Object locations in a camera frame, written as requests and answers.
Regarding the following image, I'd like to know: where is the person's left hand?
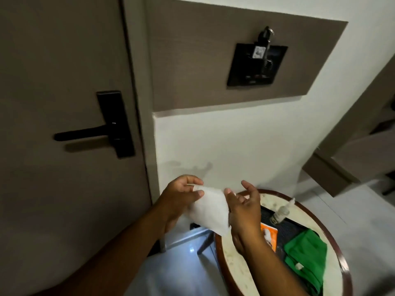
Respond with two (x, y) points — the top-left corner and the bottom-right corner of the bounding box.
(156, 175), (205, 235)

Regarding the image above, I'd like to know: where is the person's right hand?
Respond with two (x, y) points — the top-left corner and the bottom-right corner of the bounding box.
(224, 180), (263, 256)

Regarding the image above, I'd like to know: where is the white wipe sheet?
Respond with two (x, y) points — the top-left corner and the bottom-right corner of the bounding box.
(185, 183), (237, 237)

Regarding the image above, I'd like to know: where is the person's left forearm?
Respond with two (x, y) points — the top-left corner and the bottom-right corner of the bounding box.
(32, 205), (170, 296)

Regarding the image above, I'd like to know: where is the person's right forearm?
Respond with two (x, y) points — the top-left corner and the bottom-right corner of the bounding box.
(242, 236), (309, 296)

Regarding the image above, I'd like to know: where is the small white dropper bottle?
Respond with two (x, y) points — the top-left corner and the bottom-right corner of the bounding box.
(269, 197), (296, 225)

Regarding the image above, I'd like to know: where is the orange packet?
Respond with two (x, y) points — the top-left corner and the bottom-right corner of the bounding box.
(260, 222), (278, 253)

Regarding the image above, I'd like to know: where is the black cloth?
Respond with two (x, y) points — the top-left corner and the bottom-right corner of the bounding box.
(260, 206), (321, 263)

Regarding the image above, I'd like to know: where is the round table with brown rim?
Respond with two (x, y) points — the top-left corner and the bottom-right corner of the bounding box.
(197, 189), (354, 296)

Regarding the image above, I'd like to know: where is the green cloth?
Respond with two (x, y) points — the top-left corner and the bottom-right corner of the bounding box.
(283, 229), (328, 296)

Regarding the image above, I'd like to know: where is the brown wooden cabinet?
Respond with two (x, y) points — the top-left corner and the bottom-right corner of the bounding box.
(302, 55), (395, 198)

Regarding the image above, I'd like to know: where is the grey-brown door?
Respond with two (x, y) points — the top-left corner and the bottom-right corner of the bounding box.
(0, 0), (152, 296)

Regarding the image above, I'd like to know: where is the black door lock handle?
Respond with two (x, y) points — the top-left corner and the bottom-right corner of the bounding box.
(54, 90), (136, 159)

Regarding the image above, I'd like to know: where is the black wall switch panel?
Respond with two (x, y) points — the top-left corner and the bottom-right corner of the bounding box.
(227, 43), (289, 88)

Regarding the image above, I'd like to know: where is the brown wooden wall panel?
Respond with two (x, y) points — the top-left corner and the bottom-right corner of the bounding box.
(144, 0), (349, 113)

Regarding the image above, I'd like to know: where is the key tag with ring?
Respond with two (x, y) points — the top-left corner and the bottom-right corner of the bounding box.
(252, 26), (276, 75)

